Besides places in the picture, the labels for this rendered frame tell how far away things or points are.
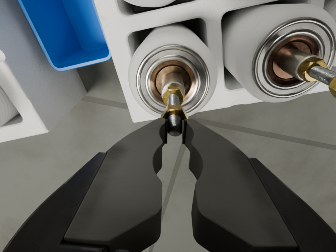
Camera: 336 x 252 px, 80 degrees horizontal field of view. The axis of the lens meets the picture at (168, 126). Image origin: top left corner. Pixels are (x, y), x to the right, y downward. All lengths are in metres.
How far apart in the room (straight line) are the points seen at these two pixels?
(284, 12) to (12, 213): 0.94
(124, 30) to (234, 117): 0.36
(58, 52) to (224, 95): 0.29
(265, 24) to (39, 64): 0.34
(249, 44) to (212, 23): 0.07
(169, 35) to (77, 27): 0.31
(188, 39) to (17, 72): 0.26
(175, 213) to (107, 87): 0.49
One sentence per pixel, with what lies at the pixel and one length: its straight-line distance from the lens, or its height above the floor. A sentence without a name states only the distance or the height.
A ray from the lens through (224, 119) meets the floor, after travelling 0.53.
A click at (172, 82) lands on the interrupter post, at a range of 0.18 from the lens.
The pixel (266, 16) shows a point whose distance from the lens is 0.24.
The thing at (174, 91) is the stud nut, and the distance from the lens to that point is 0.17.
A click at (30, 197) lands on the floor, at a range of 0.85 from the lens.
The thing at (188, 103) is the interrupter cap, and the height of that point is 0.25.
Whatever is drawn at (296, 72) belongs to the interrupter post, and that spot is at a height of 0.28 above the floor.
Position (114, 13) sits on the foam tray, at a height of 0.18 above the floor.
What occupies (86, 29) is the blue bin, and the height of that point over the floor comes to 0.00.
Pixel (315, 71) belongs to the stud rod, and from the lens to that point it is 0.20.
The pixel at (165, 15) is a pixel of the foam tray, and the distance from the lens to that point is 0.27.
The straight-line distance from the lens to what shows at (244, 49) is 0.23.
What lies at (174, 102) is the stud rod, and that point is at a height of 0.31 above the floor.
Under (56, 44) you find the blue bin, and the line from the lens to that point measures 0.42.
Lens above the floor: 0.45
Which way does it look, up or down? 60 degrees down
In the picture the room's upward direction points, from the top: 178 degrees counter-clockwise
